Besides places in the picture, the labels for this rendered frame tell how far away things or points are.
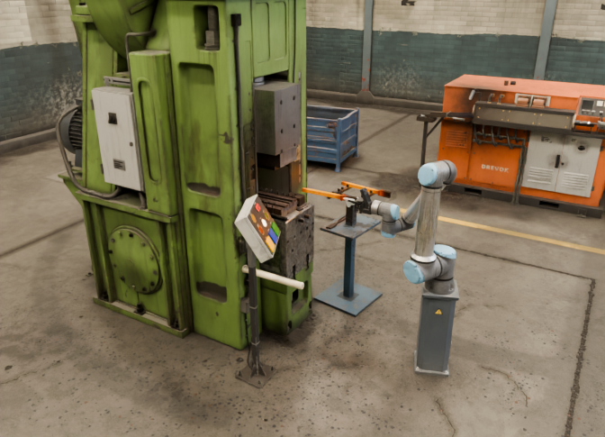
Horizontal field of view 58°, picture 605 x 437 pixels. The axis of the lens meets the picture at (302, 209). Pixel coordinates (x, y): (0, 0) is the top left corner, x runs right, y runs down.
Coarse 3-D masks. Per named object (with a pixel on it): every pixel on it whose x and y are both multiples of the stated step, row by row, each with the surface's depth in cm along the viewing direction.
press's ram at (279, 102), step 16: (256, 96) 330; (272, 96) 324; (288, 96) 337; (256, 112) 334; (272, 112) 328; (288, 112) 341; (256, 128) 338; (272, 128) 332; (288, 128) 344; (272, 144) 336; (288, 144) 348
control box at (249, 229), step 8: (248, 200) 319; (256, 200) 316; (248, 208) 303; (256, 208) 310; (264, 208) 322; (240, 216) 298; (248, 216) 295; (256, 216) 305; (264, 216) 316; (240, 224) 294; (248, 224) 294; (256, 224) 299; (248, 232) 295; (256, 232) 295; (264, 232) 305; (248, 240) 297; (256, 240) 297; (264, 240) 300; (256, 248) 299; (264, 248) 298; (264, 256) 300; (272, 256) 300
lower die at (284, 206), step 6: (258, 192) 381; (264, 192) 383; (264, 198) 372; (270, 198) 370; (288, 198) 372; (294, 198) 372; (264, 204) 366; (270, 204) 365; (276, 204) 363; (282, 204) 363; (288, 204) 364; (294, 204) 371; (270, 210) 361; (276, 210) 359; (282, 210) 358; (288, 210) 365
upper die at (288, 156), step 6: (288, 150) 350; (294, 150) 357; (258, 156) 351; (264, 156) 349; (270, 156) 346; (276, 156) 344; (282, 156) 344; (288, 156) 351; (294, 156) 358; (258, 162) 353; (264, 162) 350; (270, 162) 348; (276, 162) 345; (282, 162) 346; (288, 162) 353
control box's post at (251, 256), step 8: (248, 256) 320; (248, 264) 322; (256, 264) 324; (248, 272) 324; (256, 272) 326; (256, 280) 328; (256, 288) 330; (256, 296) 331; (256, 304) 333; (256, 312) 335; (256, 320) 337; (256, 328) 339; (256, 336) 341; (256, 352) 346; (256, 360) 348; (256, 368) 351
